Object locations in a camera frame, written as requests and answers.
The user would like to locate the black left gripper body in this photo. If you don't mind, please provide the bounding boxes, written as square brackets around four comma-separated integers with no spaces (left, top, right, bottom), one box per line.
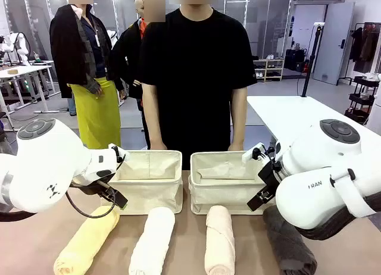
[70,176,118,199]

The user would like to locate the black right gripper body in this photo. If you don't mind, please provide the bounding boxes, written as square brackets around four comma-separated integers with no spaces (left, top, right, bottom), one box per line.
[257,160,283,199]

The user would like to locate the white towel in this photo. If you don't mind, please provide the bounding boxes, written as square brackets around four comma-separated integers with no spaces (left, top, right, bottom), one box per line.
[128,206,176,275]

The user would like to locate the dark grey towel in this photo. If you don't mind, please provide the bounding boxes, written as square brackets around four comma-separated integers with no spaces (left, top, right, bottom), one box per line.
[262,205,318,275]

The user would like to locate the yellow towel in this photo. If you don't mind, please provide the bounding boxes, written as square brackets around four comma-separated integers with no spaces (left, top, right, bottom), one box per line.
[53,205,120,275]

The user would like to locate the pink towel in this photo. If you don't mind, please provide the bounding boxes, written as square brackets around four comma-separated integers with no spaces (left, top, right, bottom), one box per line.
[204,205,236,275]

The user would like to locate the person's right forearm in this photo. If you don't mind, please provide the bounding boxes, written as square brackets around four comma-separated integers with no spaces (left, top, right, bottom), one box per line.
[141,83,166,146]

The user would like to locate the person's left forearm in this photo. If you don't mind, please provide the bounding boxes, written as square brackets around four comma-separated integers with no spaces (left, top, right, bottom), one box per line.
[230,86,249,146]

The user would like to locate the cream fabric basket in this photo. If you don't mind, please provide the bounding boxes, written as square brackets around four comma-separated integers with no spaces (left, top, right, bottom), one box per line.
[101,149,184,215]
[189,151,276,215]

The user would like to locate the white side table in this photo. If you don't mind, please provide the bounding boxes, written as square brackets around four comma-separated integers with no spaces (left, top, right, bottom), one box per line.
[246,95,376,153]

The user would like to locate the wooden shoe rack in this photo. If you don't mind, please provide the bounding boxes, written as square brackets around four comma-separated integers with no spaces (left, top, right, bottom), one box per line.
[252,58,285,83]

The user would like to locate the black trolley cart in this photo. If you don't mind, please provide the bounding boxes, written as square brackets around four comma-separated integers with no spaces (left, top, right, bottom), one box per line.
[344,75,381,126]

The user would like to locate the black bags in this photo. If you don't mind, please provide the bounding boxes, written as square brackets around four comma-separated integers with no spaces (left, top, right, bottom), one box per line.
[284,48,310,73]

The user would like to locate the black tripod stand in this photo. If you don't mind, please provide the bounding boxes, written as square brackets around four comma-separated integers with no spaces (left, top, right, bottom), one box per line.
[301,22,325,98]

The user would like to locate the person in black t-shirt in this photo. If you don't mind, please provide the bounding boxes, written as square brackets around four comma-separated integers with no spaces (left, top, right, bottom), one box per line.
[138,5,258,171]

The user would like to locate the white machine column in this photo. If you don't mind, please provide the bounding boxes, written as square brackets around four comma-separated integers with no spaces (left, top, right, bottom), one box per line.
[365,74,381,133]

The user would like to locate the white background desk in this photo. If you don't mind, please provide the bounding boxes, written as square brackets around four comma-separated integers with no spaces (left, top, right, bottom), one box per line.
[0,60,55,114]

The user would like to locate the figure with orange collar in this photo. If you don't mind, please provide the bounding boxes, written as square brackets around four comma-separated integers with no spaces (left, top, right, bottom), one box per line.
[108,0,147,151]

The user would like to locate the figure with yellow apron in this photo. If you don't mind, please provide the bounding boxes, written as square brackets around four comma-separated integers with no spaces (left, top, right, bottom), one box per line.
[49,2,123,150]

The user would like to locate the grey door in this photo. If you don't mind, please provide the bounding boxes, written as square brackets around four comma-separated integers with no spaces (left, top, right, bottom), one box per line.
[313,1,355,86]

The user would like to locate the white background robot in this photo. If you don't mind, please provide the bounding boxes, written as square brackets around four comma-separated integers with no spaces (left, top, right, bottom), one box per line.
[0,32,31,66]

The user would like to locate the black clothes rack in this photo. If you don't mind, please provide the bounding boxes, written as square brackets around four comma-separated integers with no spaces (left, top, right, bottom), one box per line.
[338,21,381,87]

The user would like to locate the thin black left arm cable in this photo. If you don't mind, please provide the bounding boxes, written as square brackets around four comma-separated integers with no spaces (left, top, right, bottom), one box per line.
[65,190,117,219]

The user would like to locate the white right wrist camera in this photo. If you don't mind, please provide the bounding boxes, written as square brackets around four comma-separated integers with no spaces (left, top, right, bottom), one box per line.
[241,142,276,165]

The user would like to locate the thick black right cable sleeve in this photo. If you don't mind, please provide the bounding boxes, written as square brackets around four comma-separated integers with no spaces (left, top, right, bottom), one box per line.
[294,191,381,241]

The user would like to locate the thick black cable sleeve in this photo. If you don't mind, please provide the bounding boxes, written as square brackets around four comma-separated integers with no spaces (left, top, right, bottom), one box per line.
[0,210,37,223]
[294,191,381,241]

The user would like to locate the thick black left cable sleeve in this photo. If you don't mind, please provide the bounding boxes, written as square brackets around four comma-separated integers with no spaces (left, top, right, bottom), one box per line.
[0,210,37,223]

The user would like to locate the white strap on right arm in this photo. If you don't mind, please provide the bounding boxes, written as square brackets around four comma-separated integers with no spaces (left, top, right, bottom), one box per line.
[329,167,377,218]

